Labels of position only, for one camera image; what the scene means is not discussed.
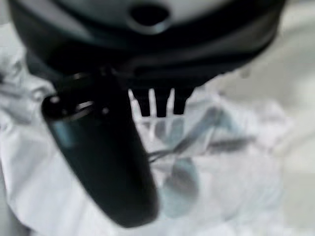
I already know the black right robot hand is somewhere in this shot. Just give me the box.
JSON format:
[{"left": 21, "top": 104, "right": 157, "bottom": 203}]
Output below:
[{"left": 7, "top": 0, "right": 287, "bottom": 228}]

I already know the white garment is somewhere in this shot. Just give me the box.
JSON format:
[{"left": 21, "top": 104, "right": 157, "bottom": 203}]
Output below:
[{"left": 0, "top": 23, "right": 296, "bottom": 236}]

